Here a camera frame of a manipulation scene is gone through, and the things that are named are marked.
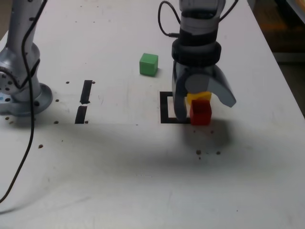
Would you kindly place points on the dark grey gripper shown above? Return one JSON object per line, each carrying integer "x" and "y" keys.
{"x": 197, "y": 69}

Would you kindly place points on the yellow cube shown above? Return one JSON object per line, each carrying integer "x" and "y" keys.
{"x": 199, "y": 96}

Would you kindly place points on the red cube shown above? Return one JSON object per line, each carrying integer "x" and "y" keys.
{"x": 201, "y": 114}

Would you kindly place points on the green cube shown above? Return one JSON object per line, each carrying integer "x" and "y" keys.
{"x": 148, "y": 65}

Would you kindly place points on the black tape square outline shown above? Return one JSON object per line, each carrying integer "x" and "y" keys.
{"x": 164, "y": 107}

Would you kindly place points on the dark brown background furniture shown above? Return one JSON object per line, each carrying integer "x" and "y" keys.
{"x": 281, "y": 35}

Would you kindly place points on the black tape strip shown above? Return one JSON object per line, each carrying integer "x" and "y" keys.
{"x": 85, "y": 93}

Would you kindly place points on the grey background rail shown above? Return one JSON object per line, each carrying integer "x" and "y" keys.
{"x": 290, "y": 57}

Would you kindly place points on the orange panel with grey frame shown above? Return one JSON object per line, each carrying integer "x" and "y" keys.
{"x": 300, "y": 3}

